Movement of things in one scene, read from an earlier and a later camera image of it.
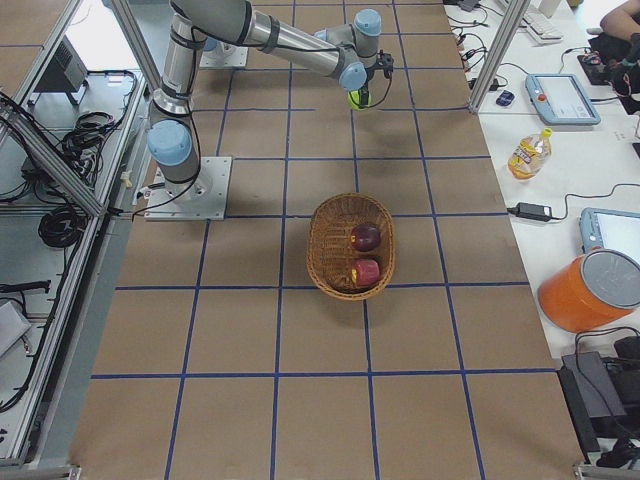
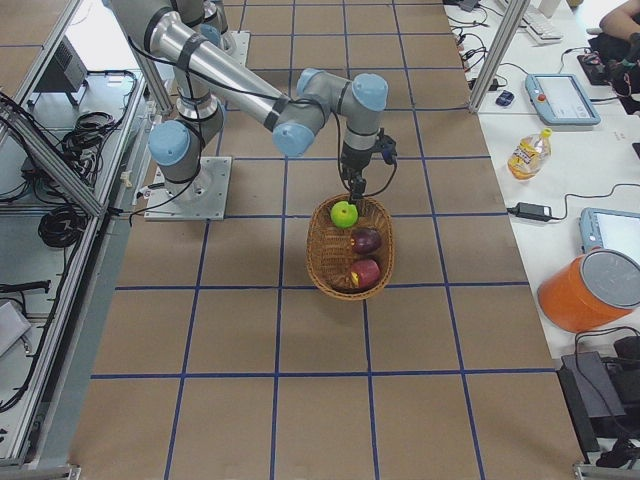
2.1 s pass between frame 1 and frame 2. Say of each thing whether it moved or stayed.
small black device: stayed
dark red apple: stayed
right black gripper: moved
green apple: moved
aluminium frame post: stayed
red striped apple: stayed
